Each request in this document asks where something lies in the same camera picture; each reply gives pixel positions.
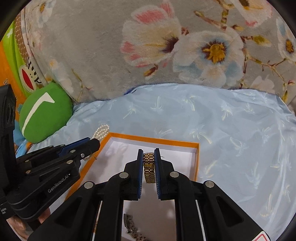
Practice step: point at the grey floral blanket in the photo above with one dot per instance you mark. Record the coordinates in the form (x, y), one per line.
(97, 50)

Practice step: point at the orange cardboard box tray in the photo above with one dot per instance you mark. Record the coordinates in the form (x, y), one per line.
(149, 218)

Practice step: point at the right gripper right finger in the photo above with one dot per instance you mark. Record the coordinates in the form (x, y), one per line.
(203, 210)

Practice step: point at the white pearl bow brooch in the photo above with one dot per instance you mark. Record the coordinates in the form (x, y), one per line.
(101, 132)

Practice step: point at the gold metal wristwatch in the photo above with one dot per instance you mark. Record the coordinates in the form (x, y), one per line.
(149, 168)

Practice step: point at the silver metal wristwatch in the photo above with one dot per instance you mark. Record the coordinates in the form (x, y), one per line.
(132, 229)

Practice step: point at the colourful cartoon monkey bedsheet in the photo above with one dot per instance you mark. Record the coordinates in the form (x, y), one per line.
(20, 72)

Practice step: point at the green plush cushion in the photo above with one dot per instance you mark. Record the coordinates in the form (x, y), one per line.
(44, 112)

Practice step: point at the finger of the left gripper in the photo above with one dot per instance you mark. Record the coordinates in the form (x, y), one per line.
(74, 144)
(84, 151)

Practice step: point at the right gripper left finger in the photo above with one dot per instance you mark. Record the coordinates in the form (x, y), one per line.
(95, 211)

